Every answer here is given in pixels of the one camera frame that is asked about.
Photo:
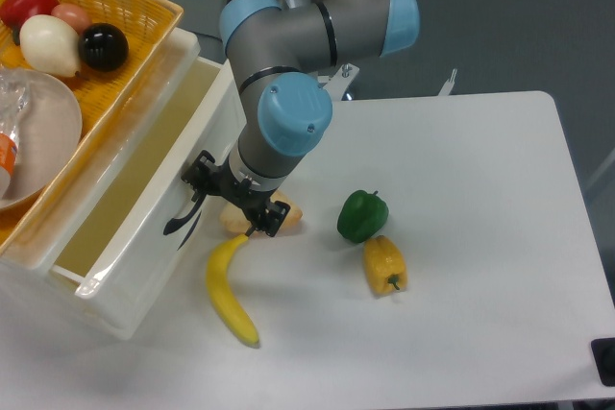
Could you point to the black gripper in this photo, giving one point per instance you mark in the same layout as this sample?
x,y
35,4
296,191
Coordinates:
x,y
205,178

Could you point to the black top drawer handle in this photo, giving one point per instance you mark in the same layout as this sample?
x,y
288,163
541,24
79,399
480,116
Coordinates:
x,y
176,223

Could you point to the white top drawer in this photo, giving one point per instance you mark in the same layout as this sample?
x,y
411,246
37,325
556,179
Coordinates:
x,y
119,260

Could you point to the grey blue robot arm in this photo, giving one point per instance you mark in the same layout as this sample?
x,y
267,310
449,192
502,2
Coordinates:
x,y
274,48

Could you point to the white drawer cabinet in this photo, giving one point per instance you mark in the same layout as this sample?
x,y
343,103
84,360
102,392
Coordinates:
x,y
26,271

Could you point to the triangular bread slice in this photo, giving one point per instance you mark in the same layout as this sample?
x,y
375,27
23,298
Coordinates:
x,y
234,221

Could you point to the yellow banana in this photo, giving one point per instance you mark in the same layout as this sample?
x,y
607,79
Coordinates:
x,y
221,295

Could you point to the green bell pepper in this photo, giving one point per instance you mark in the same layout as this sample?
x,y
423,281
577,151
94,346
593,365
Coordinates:
x,y
361,216

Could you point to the yellow bell pepper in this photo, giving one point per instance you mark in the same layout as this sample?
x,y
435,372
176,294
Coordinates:
x,y
384,266

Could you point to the black round eggplant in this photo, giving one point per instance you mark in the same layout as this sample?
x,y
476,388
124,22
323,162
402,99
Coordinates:
x,y
103,47

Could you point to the beige plate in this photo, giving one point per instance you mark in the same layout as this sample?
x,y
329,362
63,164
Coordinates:
x,y
50,128

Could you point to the pink round fruit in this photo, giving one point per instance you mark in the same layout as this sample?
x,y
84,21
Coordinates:
x,y
73,15

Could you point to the white pear-shaped vegetable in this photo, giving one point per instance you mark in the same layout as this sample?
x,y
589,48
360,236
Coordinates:
x,y
50,45

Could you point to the clear plastic wrapped bottle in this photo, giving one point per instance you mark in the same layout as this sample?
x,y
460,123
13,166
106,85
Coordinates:
x,y
15,96

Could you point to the black object at table corner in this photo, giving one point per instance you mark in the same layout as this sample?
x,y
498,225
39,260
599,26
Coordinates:
x,y
603,350

